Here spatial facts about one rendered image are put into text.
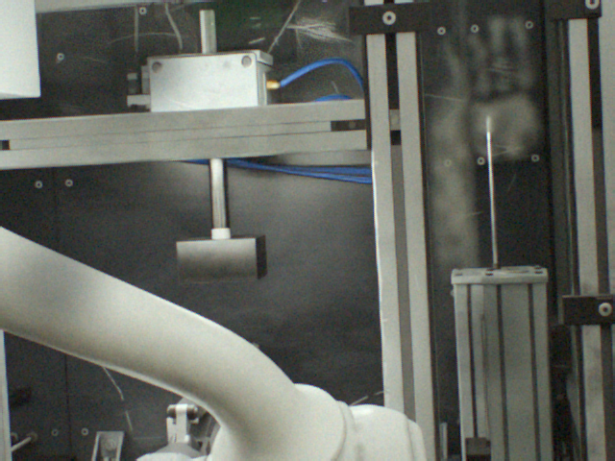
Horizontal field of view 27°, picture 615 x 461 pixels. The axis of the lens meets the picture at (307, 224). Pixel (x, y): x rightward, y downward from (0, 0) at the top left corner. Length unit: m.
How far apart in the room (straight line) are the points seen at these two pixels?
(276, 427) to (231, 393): 0.05
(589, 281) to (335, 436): 0.33
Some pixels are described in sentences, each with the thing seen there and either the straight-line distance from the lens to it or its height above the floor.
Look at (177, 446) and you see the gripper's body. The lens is 1.16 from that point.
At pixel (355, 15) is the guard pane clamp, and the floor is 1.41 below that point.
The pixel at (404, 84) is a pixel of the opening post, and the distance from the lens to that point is 1.14.
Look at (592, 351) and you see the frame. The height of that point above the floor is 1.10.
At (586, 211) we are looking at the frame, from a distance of 1.14.
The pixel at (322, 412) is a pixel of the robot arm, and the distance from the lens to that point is 0.92.
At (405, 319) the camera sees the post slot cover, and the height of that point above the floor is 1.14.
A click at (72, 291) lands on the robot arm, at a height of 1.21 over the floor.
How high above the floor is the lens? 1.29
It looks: 3 degrees down
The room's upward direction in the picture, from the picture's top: 3 degrees counter-clockwise
